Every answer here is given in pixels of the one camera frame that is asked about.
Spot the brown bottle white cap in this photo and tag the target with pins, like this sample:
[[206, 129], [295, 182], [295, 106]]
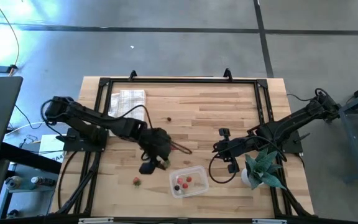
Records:
[[42, 180]]

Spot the white plant pot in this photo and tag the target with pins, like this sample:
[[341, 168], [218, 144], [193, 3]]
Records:
[[245, 179]]

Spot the black metal beam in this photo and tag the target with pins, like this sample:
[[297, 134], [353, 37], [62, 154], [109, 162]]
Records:
[[30, 158]]

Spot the small dark bottle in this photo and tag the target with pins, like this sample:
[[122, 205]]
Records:
[[12, 213]]

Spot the white checked folded cloth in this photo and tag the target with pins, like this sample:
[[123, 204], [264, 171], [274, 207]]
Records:
[[132, 99]]

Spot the black aluminium table frame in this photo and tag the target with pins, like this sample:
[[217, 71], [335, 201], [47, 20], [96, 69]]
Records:
[[182, 81]]

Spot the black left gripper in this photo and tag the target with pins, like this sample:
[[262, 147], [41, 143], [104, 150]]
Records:
[[155, 143]]

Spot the white table edge bracket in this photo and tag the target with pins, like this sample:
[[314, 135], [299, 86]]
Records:
[[95, 221], [269, 221]]

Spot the grey-blue storage shelf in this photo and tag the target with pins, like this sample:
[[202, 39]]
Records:
[[26, 189]]

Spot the clear plastic tupperware container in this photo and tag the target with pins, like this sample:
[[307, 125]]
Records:
[[200, 186]]

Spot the black cherry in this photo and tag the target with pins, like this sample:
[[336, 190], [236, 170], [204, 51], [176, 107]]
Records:
[[176, 188]]

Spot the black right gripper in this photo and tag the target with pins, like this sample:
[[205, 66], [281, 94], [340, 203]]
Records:
[[241, 146]]

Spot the black frame hook bracket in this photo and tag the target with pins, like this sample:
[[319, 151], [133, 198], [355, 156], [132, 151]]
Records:
[[132, 74], [227, 73]]

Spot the pale pink strawberry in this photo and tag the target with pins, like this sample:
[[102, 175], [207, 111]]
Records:
[[180, 180]]

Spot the yellow-capped bottle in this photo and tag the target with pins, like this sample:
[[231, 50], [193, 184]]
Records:
[[13, 182]]

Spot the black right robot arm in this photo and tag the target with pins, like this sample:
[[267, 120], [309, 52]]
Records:
[[291, 121]]

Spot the green snake plant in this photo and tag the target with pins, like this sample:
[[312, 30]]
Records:
[[264, 169]]

